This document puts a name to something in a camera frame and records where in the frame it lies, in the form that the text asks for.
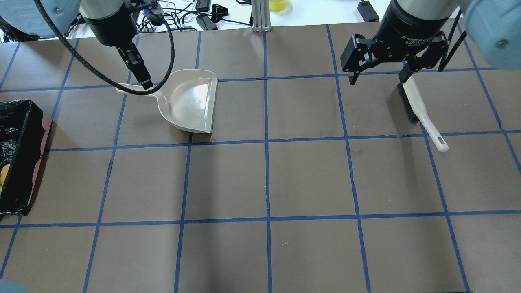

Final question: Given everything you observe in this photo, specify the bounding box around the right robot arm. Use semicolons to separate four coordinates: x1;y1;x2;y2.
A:
340;0;521;85

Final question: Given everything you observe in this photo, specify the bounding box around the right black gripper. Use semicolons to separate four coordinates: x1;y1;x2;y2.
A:
340;0;453;85

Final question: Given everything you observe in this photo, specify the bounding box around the beige hand brush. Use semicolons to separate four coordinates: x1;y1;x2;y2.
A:
397;77;449;153

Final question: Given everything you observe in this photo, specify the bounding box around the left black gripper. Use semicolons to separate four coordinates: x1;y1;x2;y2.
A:
81;0;153;90

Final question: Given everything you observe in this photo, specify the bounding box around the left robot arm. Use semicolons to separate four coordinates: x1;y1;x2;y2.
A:
0;0;153;90

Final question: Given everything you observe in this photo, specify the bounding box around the black-lined pink trash bin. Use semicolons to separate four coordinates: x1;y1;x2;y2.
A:
0;100;52;216

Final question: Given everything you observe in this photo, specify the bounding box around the yellow tape roll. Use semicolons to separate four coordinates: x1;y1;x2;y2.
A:
269;0;289;13

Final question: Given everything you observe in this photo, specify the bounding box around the beige plastic dustpan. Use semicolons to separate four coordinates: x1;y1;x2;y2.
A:
116;68;219;135

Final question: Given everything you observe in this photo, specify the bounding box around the black power brick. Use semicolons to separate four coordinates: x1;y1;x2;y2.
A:
357;0;380;22

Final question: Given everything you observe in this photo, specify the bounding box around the aluminium frame post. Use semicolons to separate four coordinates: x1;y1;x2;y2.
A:
251;0;272;32

